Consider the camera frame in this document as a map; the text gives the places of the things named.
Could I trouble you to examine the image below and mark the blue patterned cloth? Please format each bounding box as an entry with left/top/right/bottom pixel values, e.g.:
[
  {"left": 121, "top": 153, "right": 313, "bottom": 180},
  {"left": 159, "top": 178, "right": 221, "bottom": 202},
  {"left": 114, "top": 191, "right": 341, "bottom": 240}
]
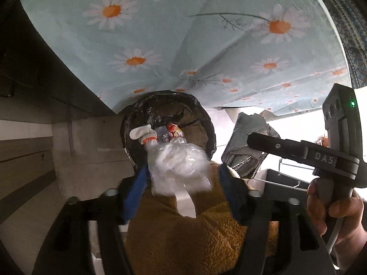
[{"left": 323, "top": 0, "right": 366, "bottom": 89}]

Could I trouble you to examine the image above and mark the black trash bin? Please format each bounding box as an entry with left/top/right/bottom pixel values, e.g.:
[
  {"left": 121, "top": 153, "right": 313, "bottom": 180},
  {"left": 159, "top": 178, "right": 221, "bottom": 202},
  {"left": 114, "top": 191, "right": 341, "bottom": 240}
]
[{"left": 120, "top": 91, "right": 217, "bottom": 171}]

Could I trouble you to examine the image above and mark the red white wrapper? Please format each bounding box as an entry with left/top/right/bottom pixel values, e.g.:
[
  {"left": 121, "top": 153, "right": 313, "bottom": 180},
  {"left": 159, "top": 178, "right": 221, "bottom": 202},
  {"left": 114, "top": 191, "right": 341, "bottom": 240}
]
[{"left": 167, "top": 123, "right": 185, "bottom": 140}]

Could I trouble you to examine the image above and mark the blue daisy tablecloth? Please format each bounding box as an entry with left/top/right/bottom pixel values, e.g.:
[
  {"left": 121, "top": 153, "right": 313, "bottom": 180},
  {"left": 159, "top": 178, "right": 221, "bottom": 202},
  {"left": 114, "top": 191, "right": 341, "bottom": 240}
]
[{"left": 20, "top": 0, "right": 351, "bottom": 116}]

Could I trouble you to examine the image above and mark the clear plastic printed cup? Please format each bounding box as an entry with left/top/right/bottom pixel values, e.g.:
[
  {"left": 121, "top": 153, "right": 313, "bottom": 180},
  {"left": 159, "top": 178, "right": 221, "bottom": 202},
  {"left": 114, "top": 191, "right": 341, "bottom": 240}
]
[{"left": 155, "top": 125, "right": 170, "bottom": 143}]

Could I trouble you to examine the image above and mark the clear plastic wrap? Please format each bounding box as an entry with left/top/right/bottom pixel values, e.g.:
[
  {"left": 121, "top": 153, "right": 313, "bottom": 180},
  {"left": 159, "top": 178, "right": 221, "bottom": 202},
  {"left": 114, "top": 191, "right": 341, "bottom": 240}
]
[{"left": 142, "top": 136, "right": 213, "bottom": 212}]

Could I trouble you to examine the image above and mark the person's right hand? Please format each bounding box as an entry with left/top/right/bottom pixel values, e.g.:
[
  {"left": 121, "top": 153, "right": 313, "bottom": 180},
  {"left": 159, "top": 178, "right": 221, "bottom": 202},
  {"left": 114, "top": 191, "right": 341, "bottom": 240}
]
[{"left": 306, "top": 177, "right": 367, "bottom": 271}]

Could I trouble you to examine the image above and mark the white glove orange band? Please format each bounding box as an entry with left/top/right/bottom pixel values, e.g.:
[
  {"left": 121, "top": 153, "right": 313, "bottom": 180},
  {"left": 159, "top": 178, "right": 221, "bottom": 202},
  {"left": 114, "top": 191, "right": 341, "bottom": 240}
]
[{"left": 129, "top": 124, "right": 158, "bottom": 150}]

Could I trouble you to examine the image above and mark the silver foil snack bag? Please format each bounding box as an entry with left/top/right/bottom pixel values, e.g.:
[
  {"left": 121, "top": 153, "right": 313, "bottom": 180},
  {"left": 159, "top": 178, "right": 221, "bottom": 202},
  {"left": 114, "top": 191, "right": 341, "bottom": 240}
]
[{"left": 221, "top": 112, "right": 280, "bottom": 179}]

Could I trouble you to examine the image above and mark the mustard fleece sleeve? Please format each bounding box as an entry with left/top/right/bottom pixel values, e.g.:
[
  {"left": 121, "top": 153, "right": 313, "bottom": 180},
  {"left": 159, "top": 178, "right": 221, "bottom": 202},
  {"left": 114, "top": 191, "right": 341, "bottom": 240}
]
[{"left": 124, "top": 161, "right": 281, "bottom": 275}]

